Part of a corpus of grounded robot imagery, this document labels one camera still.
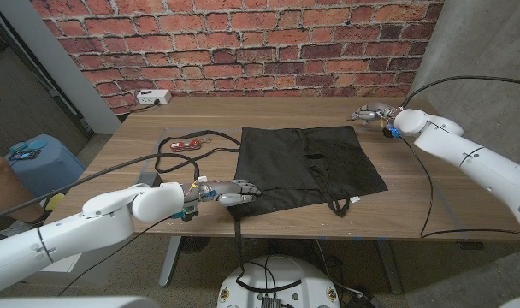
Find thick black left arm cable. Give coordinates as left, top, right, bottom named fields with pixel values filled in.
left=0, top=152, right=201, bottom=223

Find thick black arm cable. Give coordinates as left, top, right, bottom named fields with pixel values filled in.
left=0, top=152, right=201, bottom=223
left=399, top=75, right=520, bottom=110

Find grey black sneaker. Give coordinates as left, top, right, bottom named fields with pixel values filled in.
left=0, top=217, right=43, bottom=239

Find grey metal table leg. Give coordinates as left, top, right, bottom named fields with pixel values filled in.
left=158, top=235, right=184, bottom=287
left=375, top=239, right=405, bottom=295

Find black flat power cable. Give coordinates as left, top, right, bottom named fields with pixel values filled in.
left=154, top=129, right=243, bottom=175

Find red brick print backdrop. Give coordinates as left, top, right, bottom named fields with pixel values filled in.
left=28, top=0, right=445, bottom=116

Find teal black object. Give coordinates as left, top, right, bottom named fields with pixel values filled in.
left=7, top=139, right=47, bottom=162

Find metal door rail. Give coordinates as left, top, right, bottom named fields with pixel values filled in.
left=0, top=8, right=94, bottom=138

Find yellow round object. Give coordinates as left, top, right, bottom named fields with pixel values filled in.
left=44, top=192, right=67, bottom=211

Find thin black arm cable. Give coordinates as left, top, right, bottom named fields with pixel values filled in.
left=58, top=216, right=175, bottom=297
left=396, top=136, right=520, bottom=239

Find black base cable loop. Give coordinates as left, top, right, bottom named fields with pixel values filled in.
left=234, top=260, right=303, bottom=294

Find small red pocket device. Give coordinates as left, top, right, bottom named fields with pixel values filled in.
left=169, top=137, right=213, bottom=153

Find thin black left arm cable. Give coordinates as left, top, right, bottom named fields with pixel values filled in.
left=58, top=216, right=175, bottom=297

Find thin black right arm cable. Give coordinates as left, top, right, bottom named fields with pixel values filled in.
left=396, top=136, right=520, bottom=239

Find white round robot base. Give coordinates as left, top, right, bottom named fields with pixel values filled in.
left=216, top=255, right=341, bottom=308

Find black power strip cord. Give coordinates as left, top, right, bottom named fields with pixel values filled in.
left=129, top=100, right=161, bottom=113

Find white power strip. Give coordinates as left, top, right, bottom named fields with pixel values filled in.
left=136, top=88, right=173, bottom=105

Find black round fan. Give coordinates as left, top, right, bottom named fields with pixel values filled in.
left=180, top=236, right=212, bottom=254

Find black fabric tote bag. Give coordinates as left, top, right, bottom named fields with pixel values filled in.
left=227, top=125, right=389, bottom=258

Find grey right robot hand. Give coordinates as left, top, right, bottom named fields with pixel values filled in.
left=351, top=101, right=398, bottom=127

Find person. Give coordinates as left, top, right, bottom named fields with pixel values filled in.
left=0, top=151, right=45, bottom=223

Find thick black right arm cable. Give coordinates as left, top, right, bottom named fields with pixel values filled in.
left=399, top=75, right=520, bottom=110

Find black plug box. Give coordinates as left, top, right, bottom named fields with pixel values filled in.
left=343, top=290, right=383, bottom=308

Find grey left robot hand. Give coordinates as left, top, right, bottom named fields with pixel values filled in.
left=182, top=178, right=263, bottom=210

